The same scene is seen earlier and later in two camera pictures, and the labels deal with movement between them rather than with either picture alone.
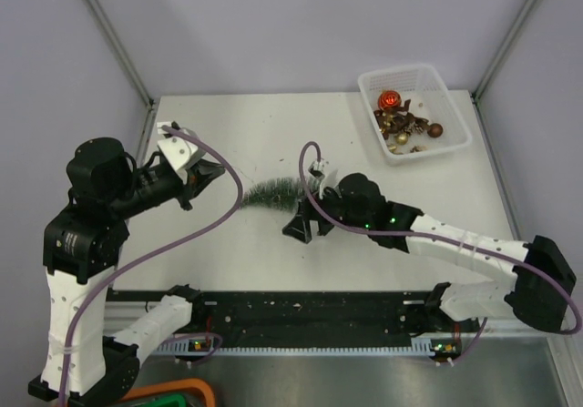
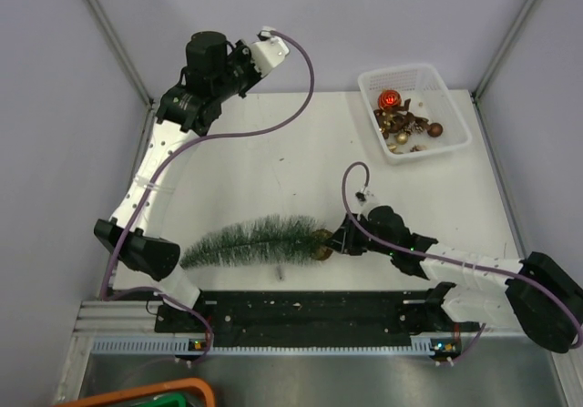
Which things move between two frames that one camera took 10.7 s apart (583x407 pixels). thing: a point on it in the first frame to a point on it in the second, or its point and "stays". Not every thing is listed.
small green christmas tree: x=282 y=193 to x=271 y=238
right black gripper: x=300 y=227 to x=344 y=239
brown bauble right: x=434 y=130 stays
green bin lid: x=172 y=401 stays
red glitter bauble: x=389 y=99 stays
